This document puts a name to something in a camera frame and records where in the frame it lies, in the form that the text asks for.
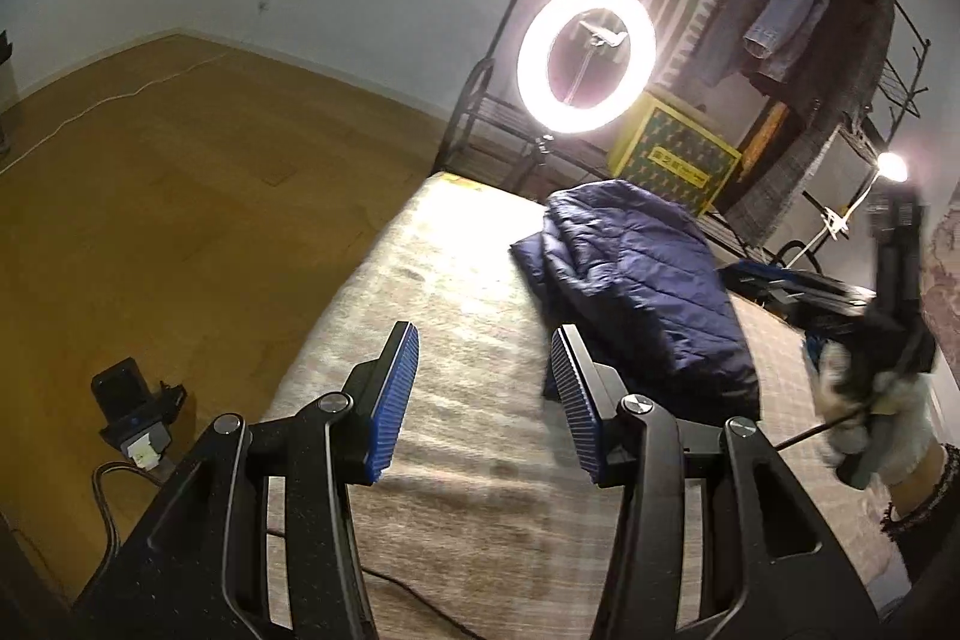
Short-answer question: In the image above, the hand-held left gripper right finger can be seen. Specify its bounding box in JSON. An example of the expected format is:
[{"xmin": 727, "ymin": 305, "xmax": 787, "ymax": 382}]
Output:
[{"xmin": 550, "ymin": 323, "xmax": 882, "ymax": 640}]

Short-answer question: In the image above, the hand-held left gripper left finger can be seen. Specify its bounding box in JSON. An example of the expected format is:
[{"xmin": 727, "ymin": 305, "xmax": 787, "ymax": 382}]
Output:
[{"xmin": 71, "ymin": 321, "xmax": 421, "ymax": 640}]

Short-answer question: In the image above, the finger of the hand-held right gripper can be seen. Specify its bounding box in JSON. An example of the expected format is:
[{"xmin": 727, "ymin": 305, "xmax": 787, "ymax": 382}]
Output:
[
  {"xmin": 718, "ymin": 260, "xmax": 877, "ymax": 302},
  {"xmin": 780, "ymin": 299, "xmax": 878, "ymax": 339}
]

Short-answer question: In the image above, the navy puffer jacket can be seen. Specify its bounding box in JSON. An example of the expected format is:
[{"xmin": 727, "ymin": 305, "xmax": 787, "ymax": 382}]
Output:
[{"xmin": 510, "ymin": 179, "xmax": 762, "ymax": 423}]

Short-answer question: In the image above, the person's right forearm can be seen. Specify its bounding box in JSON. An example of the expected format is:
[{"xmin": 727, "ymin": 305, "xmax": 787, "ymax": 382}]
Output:
[{"xmin": 881, "ymin": 441, "xmax": 960, "ymax": 611}]

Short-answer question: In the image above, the black metal clothes rack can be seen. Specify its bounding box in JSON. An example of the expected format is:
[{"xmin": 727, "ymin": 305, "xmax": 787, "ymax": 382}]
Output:
[{"xmin": 431, "ymin": 0, "xmax": 935, "ymax": 270}]

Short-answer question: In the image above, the person's right hand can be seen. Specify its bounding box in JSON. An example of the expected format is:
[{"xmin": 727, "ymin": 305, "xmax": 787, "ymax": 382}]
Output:
[{"xmin": 814, "ymin": 340, "xmax": 950, "ymax": 487}]

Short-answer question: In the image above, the grey plaid hanging coat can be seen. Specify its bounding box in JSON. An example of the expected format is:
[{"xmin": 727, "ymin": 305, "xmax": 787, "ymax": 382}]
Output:
[{"xmin": 724, "ymin": 0, "xmax": 897, "ymax": 244}]

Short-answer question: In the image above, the white clip lamp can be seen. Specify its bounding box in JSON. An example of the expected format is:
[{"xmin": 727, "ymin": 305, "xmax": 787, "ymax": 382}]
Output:
[{"xmin": 787, "ymin": 152, "xmax": 908, "ymax": 266}]

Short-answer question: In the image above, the orange hanging scarf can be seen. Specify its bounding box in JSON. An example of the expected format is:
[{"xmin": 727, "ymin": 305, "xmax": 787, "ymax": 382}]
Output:
[{"xmin": 739, "ymin": 104, "xmax": 792, "ymax": 161}]

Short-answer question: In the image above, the yellow patterned box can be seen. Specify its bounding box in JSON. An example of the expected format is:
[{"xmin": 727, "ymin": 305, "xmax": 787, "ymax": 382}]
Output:
[{"xmin": 607, "ymin": 89, "xmax": 743, "ymax": 217}]

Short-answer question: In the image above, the black hanging coat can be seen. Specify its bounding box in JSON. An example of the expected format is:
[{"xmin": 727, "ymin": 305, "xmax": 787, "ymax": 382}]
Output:
[{"xmin": 750, "ymin": 0, "xmax": 871, "ymax": 109}]

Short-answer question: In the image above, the black power adapter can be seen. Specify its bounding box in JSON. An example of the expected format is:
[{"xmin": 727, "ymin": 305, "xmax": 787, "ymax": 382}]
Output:
[{"xmin": 90, "ymin": 356, "xmax": 187, "ymax": 470}]

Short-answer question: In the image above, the landscape wall painting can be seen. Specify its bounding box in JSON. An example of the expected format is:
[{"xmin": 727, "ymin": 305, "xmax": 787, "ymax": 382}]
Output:
[{"xmin": 926, "ymin": 182, "xmax": 960, "ymax": 371}]

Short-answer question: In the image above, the ring light stand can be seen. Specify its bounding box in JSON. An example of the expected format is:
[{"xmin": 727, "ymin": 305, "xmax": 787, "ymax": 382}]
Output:
[{"xmin": 525, "ymin": 14, "xmax": 631, "ymax": 195}]

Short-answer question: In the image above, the black cable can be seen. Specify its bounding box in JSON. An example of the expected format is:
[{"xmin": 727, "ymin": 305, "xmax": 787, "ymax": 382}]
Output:
[{"xmin": 90, "ymin": 460, "xmax": 162, "ymax": 562}]

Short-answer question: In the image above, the white floor cable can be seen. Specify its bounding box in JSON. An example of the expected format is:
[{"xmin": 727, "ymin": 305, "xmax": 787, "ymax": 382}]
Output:
[{"xmin": 0, "ymin": 47, "xmax": 233, "ymax": 176}]

